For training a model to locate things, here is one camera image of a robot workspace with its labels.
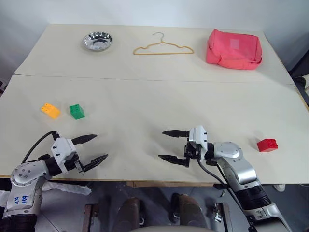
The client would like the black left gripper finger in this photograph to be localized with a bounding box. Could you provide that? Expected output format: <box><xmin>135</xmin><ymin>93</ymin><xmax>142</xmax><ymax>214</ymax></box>
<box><xmin>71</xmin><ymin>134</ymin><xmax>98</xmax><ymax>146</ymax></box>
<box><xmin>80</xmin><ymin>154</ymin><xmax>109</xmax><ymax>173</ymax></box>

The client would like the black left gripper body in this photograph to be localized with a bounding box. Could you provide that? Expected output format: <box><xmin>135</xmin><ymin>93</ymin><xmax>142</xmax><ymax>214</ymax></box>
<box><xmin>63</xmin><ymin>154</ymin><xmax>85</xmax><ymax>174</ymax></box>

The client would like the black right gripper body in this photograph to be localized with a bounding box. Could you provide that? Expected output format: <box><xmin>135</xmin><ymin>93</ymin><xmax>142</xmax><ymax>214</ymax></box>
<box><xmin>183</xmin><ymin>136</ymin><xmax>206</xmax><ymax>168</ymax></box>

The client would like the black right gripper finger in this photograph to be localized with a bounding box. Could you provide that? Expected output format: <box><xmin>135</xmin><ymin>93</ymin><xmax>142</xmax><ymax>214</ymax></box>
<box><xmin>157</xmin><ymin>154</ymin><xmax>189</xmax><ymax>168</ymax></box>
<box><xmin>162</xmin><ymin>129</ymin><xmax>190</xmax><ymax>139</ymax></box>

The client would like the crumpled white cloth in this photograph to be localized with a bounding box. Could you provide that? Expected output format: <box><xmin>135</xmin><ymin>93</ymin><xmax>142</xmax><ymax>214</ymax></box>
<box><xmin>41</xmin><ymin>180</ymin><xmax>93</xmax><ymax>196</ymax></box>

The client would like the green toy brick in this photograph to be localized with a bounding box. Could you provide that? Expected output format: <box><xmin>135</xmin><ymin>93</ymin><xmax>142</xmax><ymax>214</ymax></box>
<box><xmin>69</xmin><ymin>104</ymin><xmax>85</xmax><ymax>120</ymax></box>

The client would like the yellow toy brick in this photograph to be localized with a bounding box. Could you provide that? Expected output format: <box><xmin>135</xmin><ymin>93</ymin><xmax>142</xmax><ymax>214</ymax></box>
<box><xmin>40</xmin><ymin>103</ymin><xmax>61</xmax><ymax>119</ymax></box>

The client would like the dark brown rounded shape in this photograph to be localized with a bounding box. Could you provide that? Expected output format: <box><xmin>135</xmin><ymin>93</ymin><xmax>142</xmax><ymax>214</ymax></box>
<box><xmin>112</xmin><ymin>197</ymin><xmax>146</xmax><ymax>232</ymax></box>
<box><xmin>170</xmin><ymin>192</ymin><xmax>206</xmax><ymax>229</ymax></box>

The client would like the red toy brick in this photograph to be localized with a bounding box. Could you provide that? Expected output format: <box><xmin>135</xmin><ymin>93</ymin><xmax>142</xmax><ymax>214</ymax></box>
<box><xmin>256</xmin><ymin>138</ymin><xmax>279</xmax><ymax>152</ymax></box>

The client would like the tan clothes hanger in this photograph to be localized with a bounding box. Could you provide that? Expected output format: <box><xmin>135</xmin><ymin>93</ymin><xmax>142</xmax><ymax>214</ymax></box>
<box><xmin>133</xmin><ymin>32</ymin><xmax>195</xmax><ymax>56</ymax></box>

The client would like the shiny steel bowl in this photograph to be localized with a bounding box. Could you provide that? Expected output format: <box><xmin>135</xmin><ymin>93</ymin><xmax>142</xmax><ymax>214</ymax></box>
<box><xmin>81</xmin><ymin>31</ymin><xmax>113</xmax><ymax>52</ymax></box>

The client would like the pink fabric bag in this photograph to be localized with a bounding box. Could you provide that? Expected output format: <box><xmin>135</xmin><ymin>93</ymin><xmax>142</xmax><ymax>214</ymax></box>
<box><xmin>205</xmin><ymin>29</ymin><xmax>263</xmax><ymax>70</ymax></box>

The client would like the dark bundle with white cloth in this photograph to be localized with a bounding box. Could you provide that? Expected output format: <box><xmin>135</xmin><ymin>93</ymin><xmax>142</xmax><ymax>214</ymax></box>
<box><xmin>288</xmin><ymin>47</ymin><xmax>309</xmax><ymax>108</ymax></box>

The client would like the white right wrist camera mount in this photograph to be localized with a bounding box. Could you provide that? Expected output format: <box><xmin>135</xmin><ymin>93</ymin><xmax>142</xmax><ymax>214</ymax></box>
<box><xmin>188</xmin><ymin>125</ymin><xmax>209</xmax><ymax>156</ymax></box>

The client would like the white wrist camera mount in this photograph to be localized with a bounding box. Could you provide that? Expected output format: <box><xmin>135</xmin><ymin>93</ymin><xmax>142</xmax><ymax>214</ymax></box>
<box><xmin>51</xmin><ymin>137</ymin><xmax>78</xmax><ymax>174</ymax></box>
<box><xmin>188</xmin><ymin>125</ymin><xmax>209</xmax><ymax>156</ymax></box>

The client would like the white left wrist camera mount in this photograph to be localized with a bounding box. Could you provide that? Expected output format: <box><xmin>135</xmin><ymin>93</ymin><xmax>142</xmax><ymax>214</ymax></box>
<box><xmin>51</xmin><ymin>137</ymin><xmax>78</xmax><ymax>174</ymax></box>

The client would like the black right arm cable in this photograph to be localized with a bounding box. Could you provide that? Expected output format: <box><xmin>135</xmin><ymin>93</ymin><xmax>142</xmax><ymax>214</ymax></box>
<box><xmin>196</xmin><ymin>158</ymin><xmax>257</xmax><ymax>232</ymax></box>

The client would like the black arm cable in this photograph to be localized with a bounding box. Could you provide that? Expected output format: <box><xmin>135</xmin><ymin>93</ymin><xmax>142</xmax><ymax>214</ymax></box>
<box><xmin>196</xmin><ymin>158</ymin><xmax>257</xmax><ymax>232</ymax></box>
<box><xmin>21</xmin><ymin>131</ymin><xmax>60</xmax><ymax>165</ymax></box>

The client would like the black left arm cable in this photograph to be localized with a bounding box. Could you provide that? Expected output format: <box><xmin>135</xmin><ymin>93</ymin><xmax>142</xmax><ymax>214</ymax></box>
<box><xmin>21</xmin><ymin>131</ymin><xmax>60</xmax><ymax>165</ymax></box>

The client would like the rusty metal frame bracket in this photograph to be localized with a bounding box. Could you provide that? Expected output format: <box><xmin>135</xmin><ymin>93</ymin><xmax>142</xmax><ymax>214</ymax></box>
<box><xmin>213</xmin><ymin>202</ymin><xmax>231</xmax><ymax>232</ymax></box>
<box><xmin>83</xmin><ymin>203</ymin><xmax>99</xmax><ymax>232</ymax></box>

